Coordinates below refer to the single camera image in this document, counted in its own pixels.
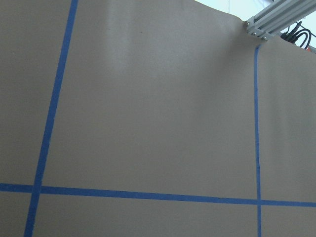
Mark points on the grey aluminium frame post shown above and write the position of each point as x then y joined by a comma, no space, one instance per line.
279,15

